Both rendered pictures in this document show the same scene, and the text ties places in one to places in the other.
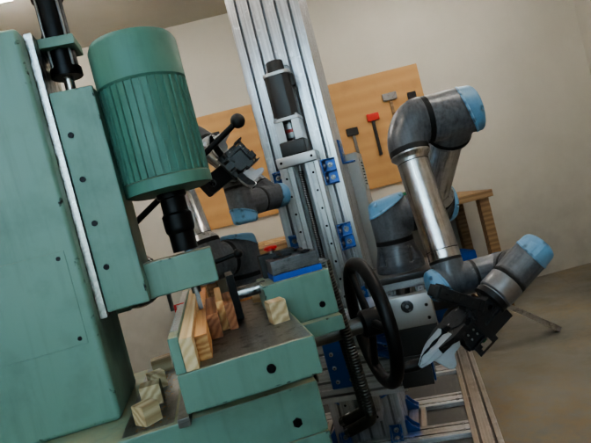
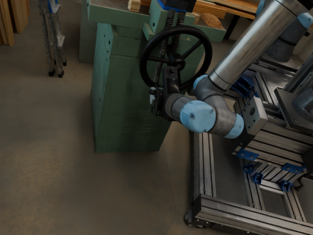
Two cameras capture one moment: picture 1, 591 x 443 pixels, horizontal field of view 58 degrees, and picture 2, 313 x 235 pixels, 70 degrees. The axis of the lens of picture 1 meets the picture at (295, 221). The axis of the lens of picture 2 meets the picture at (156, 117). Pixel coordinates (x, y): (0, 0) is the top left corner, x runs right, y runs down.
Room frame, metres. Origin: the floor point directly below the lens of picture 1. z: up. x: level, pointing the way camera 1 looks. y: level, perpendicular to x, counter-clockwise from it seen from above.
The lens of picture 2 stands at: (0.88, -0.85, 1.21)
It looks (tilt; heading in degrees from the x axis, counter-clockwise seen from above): 41 degrees down; 70
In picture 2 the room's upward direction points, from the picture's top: 21 degrees clockwise
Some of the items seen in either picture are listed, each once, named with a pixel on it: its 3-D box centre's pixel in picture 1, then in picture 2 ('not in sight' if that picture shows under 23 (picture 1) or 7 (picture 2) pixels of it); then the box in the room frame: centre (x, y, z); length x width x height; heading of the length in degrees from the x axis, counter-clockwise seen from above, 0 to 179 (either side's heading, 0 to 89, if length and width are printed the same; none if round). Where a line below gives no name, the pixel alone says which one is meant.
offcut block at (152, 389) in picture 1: (151, 393); not in sight; (1.00, 0.34, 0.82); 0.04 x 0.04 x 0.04; 11
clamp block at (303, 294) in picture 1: (295, 294); (169, 18); (1.10, 0.04, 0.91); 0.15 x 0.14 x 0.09; 10
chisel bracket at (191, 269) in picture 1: (182, 274); not in sight; (1.09, 0.25, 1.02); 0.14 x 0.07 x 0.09; 100
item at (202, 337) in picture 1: (203, 314); (168, 1); (1.12, 0.24, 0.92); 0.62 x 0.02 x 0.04; 10
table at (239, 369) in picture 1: (261, 327); (160, 20); (1.09, 0.12, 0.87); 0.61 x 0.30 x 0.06; 10
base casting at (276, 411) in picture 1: (164, 411); (146, 23); (1.07, 0.35, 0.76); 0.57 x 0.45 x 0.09; 100
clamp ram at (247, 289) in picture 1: (248, 290); not in sight; (1.09, 0.13, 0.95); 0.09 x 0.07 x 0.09; 10
